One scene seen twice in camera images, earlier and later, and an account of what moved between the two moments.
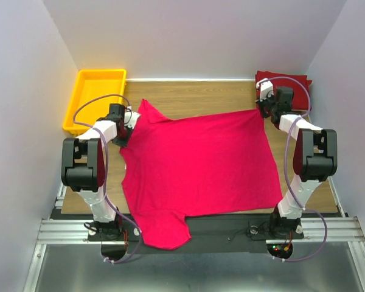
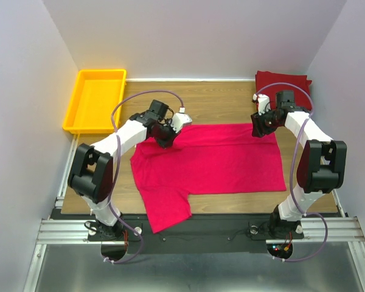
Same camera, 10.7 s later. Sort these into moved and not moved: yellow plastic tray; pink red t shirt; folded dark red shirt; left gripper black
Moved: left gripper black; pink red t shirt
Not moved: yellow plastic tray; folded dark red shirt
